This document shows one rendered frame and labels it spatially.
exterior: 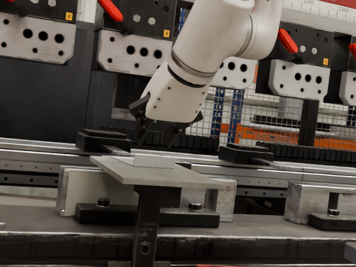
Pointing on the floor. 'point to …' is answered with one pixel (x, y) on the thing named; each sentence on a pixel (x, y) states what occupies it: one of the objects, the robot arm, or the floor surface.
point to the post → (308, 123)
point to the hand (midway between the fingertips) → (155, 134)
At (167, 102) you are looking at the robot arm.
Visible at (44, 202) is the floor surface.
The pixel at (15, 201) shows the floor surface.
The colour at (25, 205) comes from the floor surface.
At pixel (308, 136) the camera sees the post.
